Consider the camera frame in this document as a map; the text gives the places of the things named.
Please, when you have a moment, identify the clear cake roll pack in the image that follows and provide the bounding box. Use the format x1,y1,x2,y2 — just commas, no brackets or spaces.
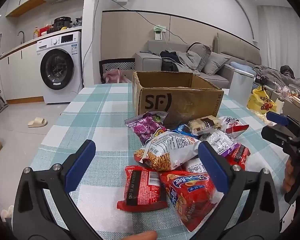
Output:
188,115,222,135

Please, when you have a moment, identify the person's left hand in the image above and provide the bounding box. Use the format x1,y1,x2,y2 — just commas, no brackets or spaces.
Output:
122,231,158,240

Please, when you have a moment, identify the yellow plastic bag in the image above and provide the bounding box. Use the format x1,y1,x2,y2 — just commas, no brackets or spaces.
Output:
247,86,277,114

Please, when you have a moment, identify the white washing machine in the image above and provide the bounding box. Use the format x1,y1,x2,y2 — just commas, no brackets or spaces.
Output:
37,31,83,104

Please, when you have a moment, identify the red shrimp chips bag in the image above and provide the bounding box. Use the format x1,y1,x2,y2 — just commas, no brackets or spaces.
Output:
159,170,216,232

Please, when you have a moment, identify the grey cushion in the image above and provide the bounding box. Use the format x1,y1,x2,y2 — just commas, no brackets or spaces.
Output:
202,52,230,76

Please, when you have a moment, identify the black rice cooker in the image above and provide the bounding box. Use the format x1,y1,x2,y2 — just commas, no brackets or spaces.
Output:
53,16,72,31

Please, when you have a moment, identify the kitchen faucet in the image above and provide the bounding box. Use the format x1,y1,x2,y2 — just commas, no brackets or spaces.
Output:
17,30,25,44

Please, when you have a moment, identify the person's right hand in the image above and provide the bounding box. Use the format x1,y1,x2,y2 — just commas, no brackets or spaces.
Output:
283,157,295,192

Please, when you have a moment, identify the purple candy bag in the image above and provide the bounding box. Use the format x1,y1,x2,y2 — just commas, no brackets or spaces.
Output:
125,111,168,145

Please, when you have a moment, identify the grey sofa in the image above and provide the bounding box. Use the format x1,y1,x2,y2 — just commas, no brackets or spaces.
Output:
134,33,261,88

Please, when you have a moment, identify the brown SF cardboard box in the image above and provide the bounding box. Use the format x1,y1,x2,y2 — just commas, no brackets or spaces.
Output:
132,72,224,128

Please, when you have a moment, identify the white wall power strip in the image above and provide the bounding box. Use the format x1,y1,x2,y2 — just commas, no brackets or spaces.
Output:
153,25,166,41

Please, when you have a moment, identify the red snack packet barcode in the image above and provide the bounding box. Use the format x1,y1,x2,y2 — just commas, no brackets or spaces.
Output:
116,165,168,213

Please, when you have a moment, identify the beige slipper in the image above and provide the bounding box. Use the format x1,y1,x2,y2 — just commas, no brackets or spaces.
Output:
27,117,47,128

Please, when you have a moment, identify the black patterned chair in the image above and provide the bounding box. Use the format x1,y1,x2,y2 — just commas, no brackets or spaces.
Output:
99,58,135,83

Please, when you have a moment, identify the white purple snack packet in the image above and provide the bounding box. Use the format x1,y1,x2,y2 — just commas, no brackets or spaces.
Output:
203,129,240,157

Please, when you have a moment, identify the white trash bin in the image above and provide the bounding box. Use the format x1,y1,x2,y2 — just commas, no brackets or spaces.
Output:
228,61,256,107

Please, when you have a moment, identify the pink plastic bag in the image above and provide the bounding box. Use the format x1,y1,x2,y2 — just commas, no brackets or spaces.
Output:
103,69,131,83

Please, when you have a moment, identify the blue Oreo packet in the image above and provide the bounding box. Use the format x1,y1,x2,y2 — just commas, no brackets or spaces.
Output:
172,124,199,139

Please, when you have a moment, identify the white red snack bag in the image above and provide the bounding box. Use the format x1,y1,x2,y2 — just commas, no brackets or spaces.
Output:
216,116,249,141

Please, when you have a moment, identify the small red dark packet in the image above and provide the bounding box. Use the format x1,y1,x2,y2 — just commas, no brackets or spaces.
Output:
226,144,250,170

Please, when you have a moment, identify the white noodle snack bag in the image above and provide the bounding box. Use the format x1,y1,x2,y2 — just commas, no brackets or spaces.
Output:
134,131,200,172

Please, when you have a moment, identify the grey clothes pile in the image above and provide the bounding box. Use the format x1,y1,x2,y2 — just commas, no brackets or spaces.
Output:
160,42,212,73

